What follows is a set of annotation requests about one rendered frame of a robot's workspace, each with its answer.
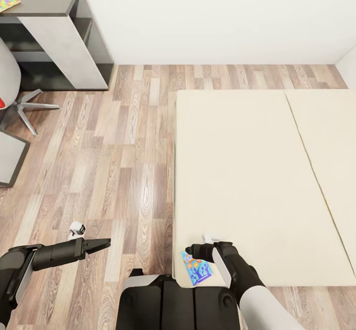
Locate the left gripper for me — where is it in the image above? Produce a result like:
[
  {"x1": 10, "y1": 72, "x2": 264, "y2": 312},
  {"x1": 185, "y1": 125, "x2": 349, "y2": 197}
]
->
[{"x1": 51, "y1": 237, "x2": 111, "y2": 267}]

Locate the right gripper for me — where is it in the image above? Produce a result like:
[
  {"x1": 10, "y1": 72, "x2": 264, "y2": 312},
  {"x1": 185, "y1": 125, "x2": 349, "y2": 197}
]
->
[{"x1": 185, "y1": 243, "x2": 211, "y2": 263}]

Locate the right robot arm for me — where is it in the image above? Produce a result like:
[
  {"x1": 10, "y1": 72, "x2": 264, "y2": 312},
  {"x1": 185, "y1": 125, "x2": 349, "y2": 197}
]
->
[{"x1": 185, "y1": 232, "x2": 305, "y2": 330}]

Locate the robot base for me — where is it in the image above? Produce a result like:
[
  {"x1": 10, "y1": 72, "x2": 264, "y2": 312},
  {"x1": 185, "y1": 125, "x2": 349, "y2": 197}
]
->
[{"x1": 116, "y1": 269, "x2": 241, "y2": 330}]

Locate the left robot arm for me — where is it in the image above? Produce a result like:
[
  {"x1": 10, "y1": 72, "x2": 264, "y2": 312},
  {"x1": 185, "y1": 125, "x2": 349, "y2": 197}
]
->
[{"x1": 0, "y1": 221, "x2": 111, "y2": 330}]

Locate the board game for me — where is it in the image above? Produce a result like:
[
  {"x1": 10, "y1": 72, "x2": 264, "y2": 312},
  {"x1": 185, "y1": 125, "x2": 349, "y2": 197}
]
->
[{"x1": 180, "y1": 250, "x2": 213, "y2": 286}]

